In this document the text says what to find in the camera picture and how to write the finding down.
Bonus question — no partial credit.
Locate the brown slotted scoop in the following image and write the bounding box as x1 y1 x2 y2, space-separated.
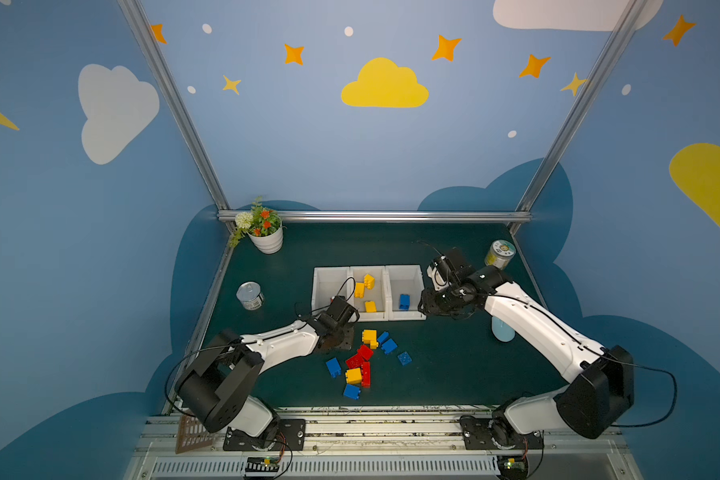
175 415 214 454

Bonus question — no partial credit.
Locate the blue brick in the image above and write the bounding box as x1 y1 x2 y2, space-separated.
343 384 362 400
398 294 411 311
377 331 397 355
325 358 343 378
398 352 412 366

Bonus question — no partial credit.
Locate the silver tin can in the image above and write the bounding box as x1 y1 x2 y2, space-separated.
236 281 264 311

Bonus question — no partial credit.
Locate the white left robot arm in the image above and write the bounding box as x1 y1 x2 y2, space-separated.
175 295 360 444

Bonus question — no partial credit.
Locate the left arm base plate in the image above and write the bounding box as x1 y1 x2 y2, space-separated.
223 418 306 452

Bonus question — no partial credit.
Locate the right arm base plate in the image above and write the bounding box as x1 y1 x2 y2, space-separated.
458 415 544 450

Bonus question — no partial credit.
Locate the blue brick bottom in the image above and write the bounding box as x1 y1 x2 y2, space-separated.
343 384 362 400

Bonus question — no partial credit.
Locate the clear labelled plastic jar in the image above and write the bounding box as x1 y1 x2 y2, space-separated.
484 240 517 270

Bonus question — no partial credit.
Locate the white left bin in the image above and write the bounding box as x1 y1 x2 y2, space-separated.
310 267 355 314

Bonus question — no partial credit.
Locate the red long brick lower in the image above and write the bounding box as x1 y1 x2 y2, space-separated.
360 361 371 388

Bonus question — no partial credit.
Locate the potted flower plant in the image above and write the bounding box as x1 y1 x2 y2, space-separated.
228 197 284 255

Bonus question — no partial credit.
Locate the red brick centre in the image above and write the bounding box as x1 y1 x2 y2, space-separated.
345 344 374 369

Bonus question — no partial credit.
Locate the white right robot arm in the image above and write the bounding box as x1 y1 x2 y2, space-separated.
418 248 635 449

